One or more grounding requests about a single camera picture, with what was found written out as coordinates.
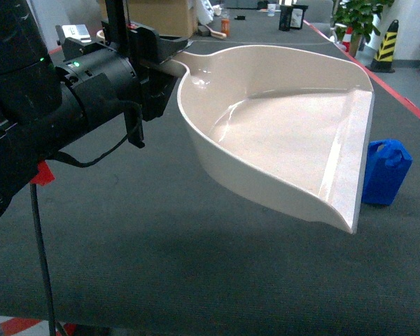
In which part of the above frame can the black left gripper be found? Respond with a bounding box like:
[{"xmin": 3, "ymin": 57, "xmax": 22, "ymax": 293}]
[{"xmin": 56, "ymin": 24, "xmax": 189, "ymax": 147}]

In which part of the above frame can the beige plastic dustpan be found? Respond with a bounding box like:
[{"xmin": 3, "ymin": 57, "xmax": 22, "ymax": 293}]
[{"xmin": 165, "ymin": 45, "xmax": 375, "ymax": 234}]

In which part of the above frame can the blue 3D printed part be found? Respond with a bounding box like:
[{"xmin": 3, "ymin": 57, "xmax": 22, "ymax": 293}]
[{"xmin": 361, "ymin": 139, "xmax": 412, "ymax": 206}]

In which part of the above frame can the cardboard box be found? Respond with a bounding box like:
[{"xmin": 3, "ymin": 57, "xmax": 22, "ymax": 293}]
[{"xmin": 127, "ymin": 0, "xmax": 197, "ymax": 38}]

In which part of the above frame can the orange bottle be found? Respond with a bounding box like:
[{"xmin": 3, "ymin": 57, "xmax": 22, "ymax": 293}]
[{"xmin": 220, "ymin": 15, "xmax": 230, "ymax": 37}]

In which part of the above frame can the white paper cup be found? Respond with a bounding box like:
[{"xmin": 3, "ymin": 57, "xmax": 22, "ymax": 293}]
[{"xmin": 267, "ymin": 3, "xmax": 277, "ymax": 17}]

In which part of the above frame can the black box with label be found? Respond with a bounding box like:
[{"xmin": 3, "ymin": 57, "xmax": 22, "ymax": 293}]
[{"xmin": 279, "ymin": 4, "xmax": 308, "ymax": 32}]

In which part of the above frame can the red white traffic cone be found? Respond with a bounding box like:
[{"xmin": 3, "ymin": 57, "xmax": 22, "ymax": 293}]
[{"xmin": 342, "ymin": 26, "xmax": 353, "ymax": 53}]

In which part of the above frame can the green potted plant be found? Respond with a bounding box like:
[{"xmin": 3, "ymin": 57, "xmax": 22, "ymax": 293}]
[{"xmin": 333, "ymin": 0, "xmax": 395, "ymax": 57}]

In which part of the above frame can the yellow black traffic cone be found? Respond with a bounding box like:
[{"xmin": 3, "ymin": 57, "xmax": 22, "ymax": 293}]
[{"xmin": 365, "ymin": 20, "xmax": 399, "ymax": 73}]

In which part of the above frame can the wooden handled brush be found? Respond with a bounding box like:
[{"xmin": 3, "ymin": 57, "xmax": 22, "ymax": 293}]
[{"xmin": 197, "ymin": 24, "xmax": 227, "ymax": 39}]

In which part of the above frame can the black cable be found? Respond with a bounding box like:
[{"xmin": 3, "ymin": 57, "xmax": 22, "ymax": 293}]
[{"xmin": 29, "ymin": 101, "xmax": 144, "ymax": 336}]

